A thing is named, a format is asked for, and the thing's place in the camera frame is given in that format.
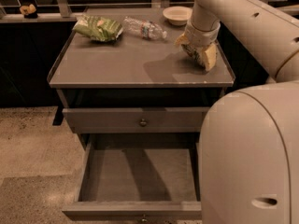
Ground brass drawer knob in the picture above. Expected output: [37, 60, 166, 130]
[139, 119, 148, 127]
[140, 215, 148, 223]

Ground brass top drawer knob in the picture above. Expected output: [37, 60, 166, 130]
[139, 119, 148, 127]

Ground white paper bowl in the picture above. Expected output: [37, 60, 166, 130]
[163, 7, 192, 26]

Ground small yellow black object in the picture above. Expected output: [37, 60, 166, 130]
[20, 4, 38, 19]

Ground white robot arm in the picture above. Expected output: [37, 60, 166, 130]
[184, 0, 299, 224]

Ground clear plastic water bottle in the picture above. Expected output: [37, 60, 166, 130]
[122, 17, 167, 40]

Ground brass middle drawer knob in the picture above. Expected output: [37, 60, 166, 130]
[140, 215, 148, 223]

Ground silver green 7up can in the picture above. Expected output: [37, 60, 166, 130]
[182, 44, 205, 67]

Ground grey drawer cabinet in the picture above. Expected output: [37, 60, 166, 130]
[48, 8, 235, 144]

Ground green chip bag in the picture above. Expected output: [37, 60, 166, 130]
[73, 15, 123, 42]

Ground open grey middle drawer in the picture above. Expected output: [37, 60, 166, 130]
[63, 133, 202, 224]

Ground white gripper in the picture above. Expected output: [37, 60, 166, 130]
[175, 21, 221, 72]

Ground closed grey top drawer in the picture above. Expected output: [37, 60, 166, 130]
[63, 107, 208, 133]

